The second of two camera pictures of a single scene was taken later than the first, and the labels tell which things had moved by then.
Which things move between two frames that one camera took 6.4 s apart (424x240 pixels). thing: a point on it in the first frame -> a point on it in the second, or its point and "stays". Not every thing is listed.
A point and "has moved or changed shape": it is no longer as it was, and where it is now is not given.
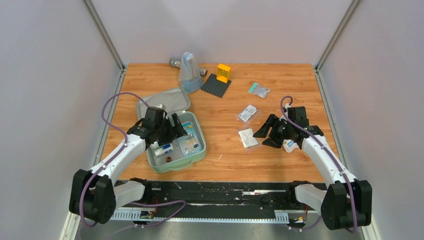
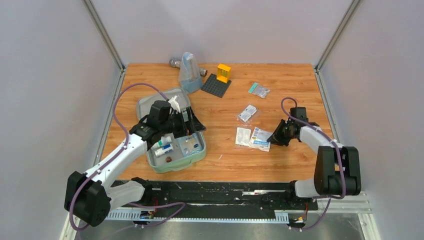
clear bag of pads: x=247 y=113 stays
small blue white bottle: x=164 y=149 stays
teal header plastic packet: x=257 y=89 stays
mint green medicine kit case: x=183 y=151 stays
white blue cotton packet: x=289 y=145 -> x=259 y=139
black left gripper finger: x=179 y=130 -> x=196 y=126
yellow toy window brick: x=223 y=73 stays
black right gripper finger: x=265 y=129 -> x=277 y=134
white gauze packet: x=247 y=138 has moved or changed shape
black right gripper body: x=286 y=128 stays
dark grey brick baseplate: x=215 y=87 stays
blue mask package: x=191 y=144 stays
